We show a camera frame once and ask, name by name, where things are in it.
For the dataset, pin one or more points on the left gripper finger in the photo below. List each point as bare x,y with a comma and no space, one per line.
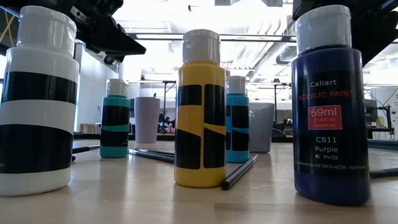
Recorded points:
112,40

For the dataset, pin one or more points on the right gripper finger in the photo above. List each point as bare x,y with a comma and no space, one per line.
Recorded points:
376,34

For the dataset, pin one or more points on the dark purple paint bottle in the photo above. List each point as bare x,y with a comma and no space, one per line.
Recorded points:
329,62

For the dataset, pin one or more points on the teal paint bottle black label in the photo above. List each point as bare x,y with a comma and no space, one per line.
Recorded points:
115,101

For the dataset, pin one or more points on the small yellow paint bottle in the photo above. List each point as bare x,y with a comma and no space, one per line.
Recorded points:
200,74

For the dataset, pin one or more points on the white paint bottle black label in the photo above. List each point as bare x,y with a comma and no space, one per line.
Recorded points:
40,112

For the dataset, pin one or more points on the light blue paint bottle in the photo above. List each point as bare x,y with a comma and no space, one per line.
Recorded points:
237,99

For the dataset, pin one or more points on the black background workbench equipment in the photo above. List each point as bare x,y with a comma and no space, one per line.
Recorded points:
371,110

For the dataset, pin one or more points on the lilac plastic cup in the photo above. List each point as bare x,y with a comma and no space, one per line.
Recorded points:
146,118

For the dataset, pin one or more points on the wooden crate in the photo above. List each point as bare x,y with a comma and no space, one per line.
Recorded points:
88,128

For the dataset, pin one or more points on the grey translucent plastic bin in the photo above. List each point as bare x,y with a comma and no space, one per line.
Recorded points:
261,127

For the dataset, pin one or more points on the black pencil near yellow bottle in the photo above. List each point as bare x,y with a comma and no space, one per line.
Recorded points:
239,172

